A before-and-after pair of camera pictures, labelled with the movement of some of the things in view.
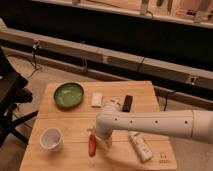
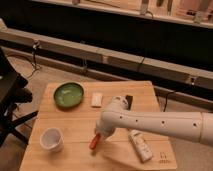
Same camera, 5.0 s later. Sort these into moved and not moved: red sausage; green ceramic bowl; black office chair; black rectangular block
Moved: red sausage
Not moved: green ceramic bowl; black office chair; black rectangular block
